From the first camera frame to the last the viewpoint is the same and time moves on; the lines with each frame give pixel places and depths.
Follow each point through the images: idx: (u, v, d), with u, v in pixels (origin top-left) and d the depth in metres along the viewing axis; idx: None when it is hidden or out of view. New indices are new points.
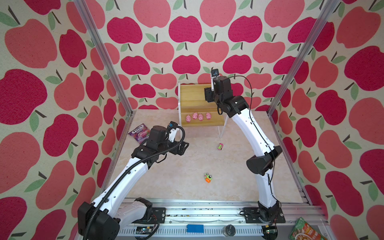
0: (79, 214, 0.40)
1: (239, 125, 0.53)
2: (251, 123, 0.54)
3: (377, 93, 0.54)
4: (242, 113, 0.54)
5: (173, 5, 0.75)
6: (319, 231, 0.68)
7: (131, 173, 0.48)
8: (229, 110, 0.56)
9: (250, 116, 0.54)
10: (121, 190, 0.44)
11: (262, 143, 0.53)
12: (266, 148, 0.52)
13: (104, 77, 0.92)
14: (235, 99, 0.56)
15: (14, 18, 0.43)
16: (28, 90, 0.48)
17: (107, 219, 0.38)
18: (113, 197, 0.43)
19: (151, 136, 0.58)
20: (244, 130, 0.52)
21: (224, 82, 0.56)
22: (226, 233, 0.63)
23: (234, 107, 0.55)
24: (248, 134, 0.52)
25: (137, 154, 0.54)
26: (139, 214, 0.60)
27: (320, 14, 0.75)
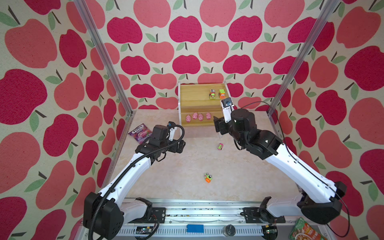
0: (86, 204, 0.41)
1: (279, 166, 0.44)
2: (295, 162, 0.42)
3: (377, 93, 0.53)
4: (279, 152, 0.43)
5: (173, 5, 0.75)
6: (319, 231, 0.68)
7: (135, 167, 0.50)
8: (261, 150, 0.45)
9: (290, 154, 0.43)
10: (126, 181, 0.46)
11: (320, 185, 0.40)
12: (329, 191, 0.39)
13: (104, 77, 0.92)
14: (264, 136, 0.46)
15: (14, 18, 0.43)
16: (29, 90, 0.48)
17: (114, 207, 0.40)
18: (119, 188, 0.44)
19: (154, 133, 0.61)
20: (288, 171, 0.45)
21: (248, 119, 0.45)
22: (226, 233, 0.63)
23: (267, 146, 0.44)
24: (296, 177, 0.44)
25: (140, 150, 0.56)
26: (139, 213, 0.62)
27: (320, 14, 0.75)
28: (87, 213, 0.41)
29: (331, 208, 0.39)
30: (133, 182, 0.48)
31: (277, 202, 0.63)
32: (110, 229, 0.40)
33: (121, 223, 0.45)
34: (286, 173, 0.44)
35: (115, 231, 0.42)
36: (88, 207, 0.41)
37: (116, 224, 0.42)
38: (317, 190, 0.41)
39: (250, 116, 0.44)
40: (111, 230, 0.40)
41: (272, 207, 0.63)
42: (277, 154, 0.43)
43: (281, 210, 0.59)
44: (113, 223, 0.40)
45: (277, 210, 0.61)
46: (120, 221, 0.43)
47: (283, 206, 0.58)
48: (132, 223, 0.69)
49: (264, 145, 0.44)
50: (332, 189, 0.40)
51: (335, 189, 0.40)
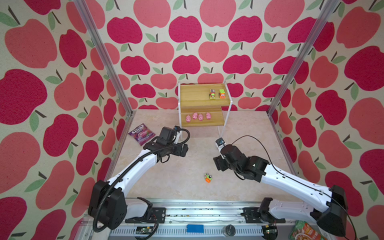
0: (94, 191, 0.43)
1: (275, 185, 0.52)
2: (284, 177, 0.49)
3: (377, 93, 0.54)
4: (267, 172, 0.51)
5: (173, 5, 0.75)
6: (319, 231, 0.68)
7: (143, 161, 0.52)
8: (254, 176, 0.52)
9: (278, 171, 0.50)
10: (133, 174, 0.48)
11: (313, 193, 0.44)
12: (324, 197, 0.42)
13: (104, 77, 0.92)
14: (252, 162, 0.55)
15: (14, 18, 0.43)
16: (29, 90, 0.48)
17: (120, 195, 0.41)
18: (126, 179, 0.46)
19: (162, 133, 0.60)
20: (287, 189, 0.49)
21: (233, 151, 0.56)
22: (226, 233, 0.63)
23: (255, 171, 0.52)
24: (292, 191, 0.48)
25: (148, 147, 0.59)
26: (139, 211, 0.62)
27: (320, 14, 0.75)
28: (94, 200, 0.43)
29: (330, 212, 0.42)
30: (139, 175, 0.50)
31: (283, 207, 0.61)
32: (114, 218, 0.41)
33: (124, 214, 0.45)
34: (283, 189, 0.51)
35: (118, 221, 0.43)
36: (96, 194, 0.42)
37: (120, 214, 0.43)
38: (312, 197, 0.44)
39: (235, 149, 0.56)
40: (114, 219, 0.41)
41: (275, 210, 0.62)
42: (266, 174, 0.50)
43: (286, 214, 0.59)
44: (117, 212, 0.41)
45: (280, 214, 0.61)
46: (123, 211, 0.44)
47: (289, 212, 0.57)
48: (132, 223, 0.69)
49: (253, 171, 0.53)
50: (327, 194, 0.43)
51: (330, 193, 0.43)
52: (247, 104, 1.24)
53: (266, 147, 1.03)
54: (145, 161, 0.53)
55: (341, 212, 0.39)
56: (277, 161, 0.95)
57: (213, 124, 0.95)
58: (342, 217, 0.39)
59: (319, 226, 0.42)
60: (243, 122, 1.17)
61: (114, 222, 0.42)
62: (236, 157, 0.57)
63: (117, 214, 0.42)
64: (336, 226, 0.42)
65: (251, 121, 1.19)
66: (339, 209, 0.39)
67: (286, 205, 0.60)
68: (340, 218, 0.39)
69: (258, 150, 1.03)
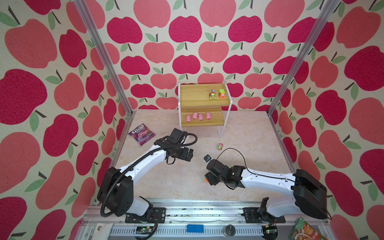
0: (106, 177, 0.45)
1: (253, 185, 0.56)
2: (257, 176, 0.55)
3: (377, 93, 0.54)
4: (243, 176, 0.58)
5: (173, 5, 0.75)
6: (319, 231, 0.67)
7: (153, 155, 0.55)
8: (237, 183, 0.59)
9: (251, 173, 0.57)
10: (143, 165, 0.50)
11: (281, 182, 0.49)
12: (289, 183, 0.47)
13: (104, 77, 0.92)
14: (233, 171, 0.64)
15: (14, 18, 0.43)
16: (29, 90, 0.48)
17: (130, 183, 0.43)
18: (137, 169, 0.48)
19: (173, 134, 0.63)
20: (263, 186, 0.54)
21: (215, 165, 0.64)
22: (227, 234, 0.63)
23: (237, 180, 0.59)
24: (267, 187, 0.53)
25: (158, 143, 0.61)
26: (140, 210, 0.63)
27: (320, 14, 0.75)
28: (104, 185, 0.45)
29: (295, 196, 0.47)
30: (148, 169, 0.52)
31: (276, 202, 0.63)
32: (121, 204, 0.42)
33: (130, 203, 0.46)
34: (261, 187, 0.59)
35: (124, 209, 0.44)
36: (107, 180, 0.45)
37: (127, 202, 0.44)
38: (281, 187, 0.48)
39: (217, 163, 0.64)
40: (121, 206, 0.43)
41: (272, 208, 0.63)
42: (242, 178, 0.58)
43: (281, 210, 0.59)
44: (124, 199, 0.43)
45: (276, 211, 0.61)
46: (129, 200, 0.45)
47: (281, 206, 0.58)
48: (132, 223, 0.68)
49: (235, 179, 0.59)
50: (291, 180, 0.47)
51: (293, 178, 0.47)
52: (247, 104, 1.24)
53: (266, 147, 1.03)
54: (155, 155, 0.55)
55: (304, 192, 0.43)
56: (277, 161, 0.95)
57: (213, 124, 0.95)
58: (306, 197, 0.42)
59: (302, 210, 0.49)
60: (243, 122, 1.17)
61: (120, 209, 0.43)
62: (219, 170, 0.65)
63: (124, 201, 0.43)
64: (309, 206, 0.44)
65: (251, 122, 1.19)
66: (302, 190, 0.43)
67: (277, 201, 0.62)
68: (304, 197, 0.42)
69: (258, 150, 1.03)
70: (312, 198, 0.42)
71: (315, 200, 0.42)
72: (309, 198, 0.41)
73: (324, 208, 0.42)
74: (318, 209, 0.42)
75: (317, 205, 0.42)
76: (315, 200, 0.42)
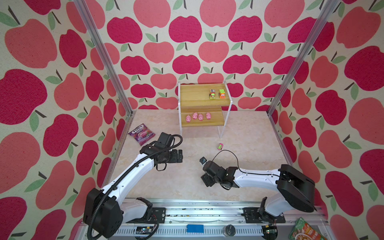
0: (88, 200, 0.41)
1: (246, 184, 0.59)
2: (247, 175, 0.58)
3: (377, 93, 0.54)
4: (236, 176, 0.61)
5: (173, 5, 0.75)
6: (319, 231, 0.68)
7: (139, 167, 0.51)
8: (231, 184, 0.62)
9: (243, 172, 0.60)
10: (129, 181, 0.47)
11: (268, 178, 0.51)
12: (274, 178, 0.49)
13: (104, 77, 0.92)
14: (228, 172, 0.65)
15: (14, 18, 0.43)
16: (29, 90, 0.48)
17: (114, 205, 0.40)
18: (121, 186, 0.45)
19: (160, 138, 0.64)
20: (255, 184, 0.56)
21: (211, 167, 0.66)
22: (226, 234, 0.63)
23: (231, 180, 0.62)
24: (258, 185, 0.55)
25: (145, 151, 0.57)
26: (138, 213, 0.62)
27: (320, 14, 0.75)
28: (87, 209, 0.42)
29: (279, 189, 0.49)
30: (134, 182, 0.48)
31: (272, 200, 0.64)
32: (109, 226, 0.40)
33: (120, 221, 0.44)
34: (251, 185, 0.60)
35: (113, 229, 0.42)
36: (90, 203, 0.41)
37: (115, 222, 0.42)
38: (268, 182, 0.50)
39: (212, 164, 0.67)
40: (109, 227, 0.40)
41: (270, 208, 0.63)
42: (235, 178, 0.61)
43: (278, 208, 0.59)
44: (112, 220, 0.40)
45: (274, 209, 0.61)
46: (118, 219, 0.43)
47: (276, 204, 0.59)
48: (132, 223, 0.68)
49: (230, 180, 0.62)
50: (276, 175, 0.50)
51: (278, 173, 0.50)
52: (247, 104, 1.24)
53: (266, 147, 1.03)
54: (141, 166, 0.51)
55: (288, 185, 0.44)
56: (277, 161, 0.95)
57: (213, 124, 0.95)
58: (289, 190, 0.43)
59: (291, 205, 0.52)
60: (243, 122, 1.17)
61: (109, 230, 0.41)
62: (215, 171, 0.67)
63: (112, 222, 0.41)
64: (294, 199, 0.45)
65: (251, 122, 1.19)
66: (286, 184, 0.45)
67: (273, 199, 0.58)
68: (288, 190, 0.44)
69: (258, 150, 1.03)
70: (295, 190, 0.44)
71: (299, 192, 0.44)
72: (293, 191, 0.43)
73: (310, 200, 0.44)
74: (304, 201, 0.43)
75: (302, 198, 0.43)
76: (300, 193, 0.44)
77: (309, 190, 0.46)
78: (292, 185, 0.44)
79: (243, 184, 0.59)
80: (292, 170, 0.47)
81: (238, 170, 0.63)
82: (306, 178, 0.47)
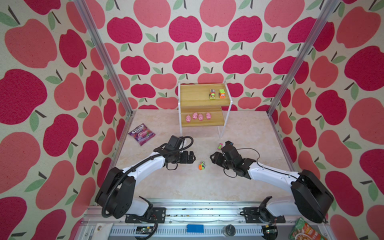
0: (108, 177, 0.46)
1: (259, 177, 0.60)
2: (263, 170, 0.58)
3: (377, 93, 0.54)
4: (251, 166, 0.62)
5: (173, 5, 0.75)
6: (319, 231, 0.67)
7: (153, 160, 0.57)
8: (244, 173, 0.63)
9: (260, 165, 0.61)
10: (145, 168, 0.52)
11: (284, 177, 0.51)
12: (291, 179, 0.49)
13: (104, 77, 0.92)
14: (244, 162, 0.70)
15: (14, 17, 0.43)
16: (29, 90, 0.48)
17: (132, 183, 0.44)
18: (139, 170, 0.50)
19: (170, 141, 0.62)
20: (268, 180, 0.57)
21: (231, 152, 0.68)
22: (227, 233, 0.63)
23: (245, 170, 0.64)
24: (271, 180, 0.55)
25: (157, 150, 0.65)
26: (140, 211, 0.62)
27: (320, 14, 0.75)
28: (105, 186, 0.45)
29: (293, 190, 0.48)
30: (148, 173, 0.54)
31: (277, 201, 0.63)
32: (121, 206, 0.43)
33: (128, 206, 0.46)
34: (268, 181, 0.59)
35: (121, 212, 0.44)
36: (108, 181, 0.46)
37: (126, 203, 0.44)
38: (283, 181, 0.50)
39: (233, 149, 0.67)
40: (120, 207, 0.43)
41: (272, 206, 0.63)
42: (250, 169, 0.62)
43: (279, 208, 0.60)
44: (125, 200, 0.43)
45: (275, 209, 0.62)
46: (128, 203, 0.45)
47: (281, 205, 0.59)
48: (132, 223, 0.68)
49: (244, 169, 0.64)
50: (294, 176, 0.49)
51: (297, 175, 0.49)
52: (247, 104, 1.24)
53: (266, 147, 1.03)
54: (155, 161, 0.57)
55: (303, 188, 0.44)
56: (277, 161, 0.95)
57: (213, 124, 0.95)
58: (304, 193, 0.43)
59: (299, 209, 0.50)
60: (243, 122, 1.18)
61: (119, 211, 0.42)
62: (233, 156, 0.69)
63: (124, 202, 0.43)
64: (305, 204, 0.45)
65: (251, 122, 1.19)
66: (302, 186, 0.44)
67: (278, 200, 0.64)
68: (301, 193, 0.44)
69: (258, 150, 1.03)
70: (310, 196, 0.43)
71: (314, 199, 0.43)
72: (307, 196, 0.43)
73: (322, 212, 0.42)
74: (315, 209, 0.43)
75: (314, 205, 0.42)
76: (314, 200, 0.43)
77: (326, 203, 0.44)
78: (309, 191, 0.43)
79: (257, 178, 0.61)
80: (313, 177, 0.46)
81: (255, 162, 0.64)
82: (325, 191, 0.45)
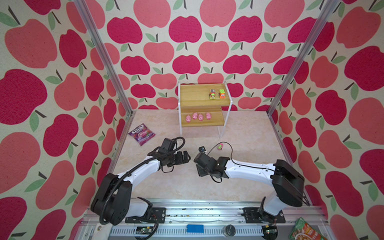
0: (103, 183, 0.45)
1: (236, 175, 0.58)
2: (240, 167, 0.56)
3: (377, 93, 0.54)
4: (227, 166, 0.59)
5: (173, 5, 0.75)
6: (319, 231, 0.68)
7: (148, 164, 0.57)
8: (221, 174, 0.60)
9: (236, 162, 0.59)
10: (140, 172, 0.52)
11: (261, 172, 0.50)
12: (269, 172, 0.49)
13: (104, 77, 0.92)
14: (219, 162, 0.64)
15: (14, 18, 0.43)
16: (29, 90, 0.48)
17: (129, 187, 0.44)
18: (134, 175, 0.50)
19: (163, 144, 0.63)
20: (245, 176, 0.56)
21: (202, 157, 0.65)
22: (227, 234, 0.63)
23: (222, 170, 0.60)
24: (249, 176, 0.54)
25: (151, 154, 0.65)
26: (139, 211, 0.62)
27: (320, 14, 0.75)
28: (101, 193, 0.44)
29: (274, 184, 0.48)
30: (144, 177, 0.54)
31: (268, 199, 0.68)
32: (118, 211, 0.42)
33: (126, 211, 0.46)
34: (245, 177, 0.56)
35: (119, 218, 0.43)
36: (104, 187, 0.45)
37: (123, 209, 0.44)
38: (262, 176, 0.50)
39: (203, 154, 0.65)
40: (118, 213, 0.42)
41: (267, 207, 0.64)
42: (227, 169, 0.59)
43: (274, 206, 0.60)
44: (122, 205, 0.43)
45: (271, 208, 0.62)
46: (125, 208, 0.44)
47: (271, 202, 0.61)
48: (132, 223, 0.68)
49: (220, 170, 0.61)
50: (271, 169, 0.49)
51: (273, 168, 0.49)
52: (247, 104, 1.24)
53: (266, 147, 1.03)
54: (150, 164, 0.58)
55: (281, 180, 0.44)
56: None
57: (213, 124, 0.95)
58: (284, 185, 0.43)
59: (281, 200, 0.53)
60: (243, 122, 1.18)
61: (117, 217, 0.42)
62: (205, 161, 0.66)
63: (122, 207, 0.43)
64: (287, 194, 0.46)
65: (251, 122, 1.19)
66: (280, 179, 0.45)
67: (269, 197, 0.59)
68: (282, 185, 0.44)
69: (258, 150, 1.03)
70: (289, 186, 0.43)
71: (293, 188, 0.44)
72: (287, 186, 0.43)
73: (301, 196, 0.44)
74: (295, 197, 0.44)
75: (294, 194, 0.44)
76: (293, 188, 0.44)
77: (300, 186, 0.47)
78: (287, 181, 0.44)
79: (233, 175, 0.58)
80: (287, 165, 0.47)
81: (229, 160, 0.61)
82: (298, 175, 0.47)
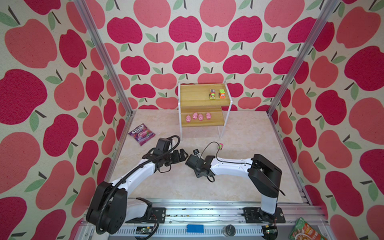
0: (98, 191, 0.44)
1: (220, 171, 0.61)
2: (223, 164, 0.60)
3: (377, 93, 0.54)
4: (212, 164, 0.63)
5: (173, 5, 0.75)
6: (319, 231, 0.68)
7: (143, 168, 0.56)
8: (208, 172, 0.64)
9: (220, 160, 0.63)
10: (135, 177, 0.51)
11: (240, 166, 0.54)
12: (247, 166, 0.52)
13: (104, 77, 0.92)
14: (205, 161, 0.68)
15: (14, 18, 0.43)
16: (29, 90, 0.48)
17: (124, 195, 0.43)
18: (129, 181, 0.49)
19: (158, 144, 0.69)
20: (228, 172, 0.60)
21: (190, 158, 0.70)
22: (226, 233, 0.63)
23: (208, 168, 0.64)
24: (231, 171, 0.58)
25: (147, 157, 0.63)
26: (139, 212, 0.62)
27: (320, 14, 0.75)
28: (95, 202, 0.43)
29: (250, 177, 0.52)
30: (139, 182, 0.52)
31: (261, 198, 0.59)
32: (115, 219, 0.41)
33: (123, 218, 0.45)
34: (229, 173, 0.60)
35: (116, 226, 0.42)
36: (98, 197, 0.43)
37: (120, 217, 0.43)
38: (241, 170, 0.53)
39: (191, 156, 0.71)
40: (115, 221, 0.41)
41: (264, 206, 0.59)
42: (212, 166, 0.63)
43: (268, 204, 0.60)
44: (119, 213, 0.42)
45: (268, 206, 0.62)
46: (122, 216, 0.44)
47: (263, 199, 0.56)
48: (132, 223, 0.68)
49: (207, 168, 0.64)
50: (249, 163, 0.53)
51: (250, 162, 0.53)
52: (247, 104, 1.24)
53: (266, 147, 1.03)
54: (145, 168, 0.57)
55: (257, 173, 0.48)
56: (277, 161, 0.95)
57: (213, 124, 0.95)
58: (259, 178, 0.47)
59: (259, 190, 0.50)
60: (243, 122, 1.18)
61: (114, 226, 0.41)
62: (194, 162, 0.71)
63: (118, 215, 0.42)
64: (262, 186, 0.49)
65: (251, 122, 1.19)
66: (256, 172, 0.48)
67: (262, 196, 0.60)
68: (257, 178, 0.47)
69: (258, 150, 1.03)
70: (264, 178, 0.47)
71: (267, 180, 0.47)
72: (262, 179, 0.47)
73: (276, 187, 0.47)
74: (269, 187, 0.48)
75: (269, 185, 0.47)
76: (268, 180, 0.47)
77: (276, 178, 0.50)
78: (262, 174, 0.47)
79: (219, 172, 0.62)
80: (263, 159, 0.51)
81: (215, 158, 0.65)
82: (275, 167, 0.51)
